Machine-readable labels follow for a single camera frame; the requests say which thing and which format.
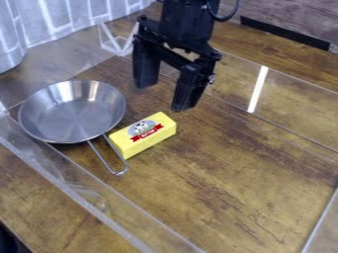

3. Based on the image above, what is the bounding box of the black strip on table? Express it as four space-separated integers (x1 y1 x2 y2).
240 16 329 51

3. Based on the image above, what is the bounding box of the yellow butter block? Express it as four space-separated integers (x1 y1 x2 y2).
108 112 176 159

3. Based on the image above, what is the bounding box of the white sheer curtain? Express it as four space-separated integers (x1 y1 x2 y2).
0 0 156 73

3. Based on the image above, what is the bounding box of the silver metal frying pan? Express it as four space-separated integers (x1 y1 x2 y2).
18 79 129 176

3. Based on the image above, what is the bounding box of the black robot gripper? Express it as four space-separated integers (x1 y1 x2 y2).
132 0 222 112

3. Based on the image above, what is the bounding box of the clear acrylic barrier wall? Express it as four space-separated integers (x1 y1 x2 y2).
0 24 338 253

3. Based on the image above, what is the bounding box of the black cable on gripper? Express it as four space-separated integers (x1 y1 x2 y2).
204 0 241 23

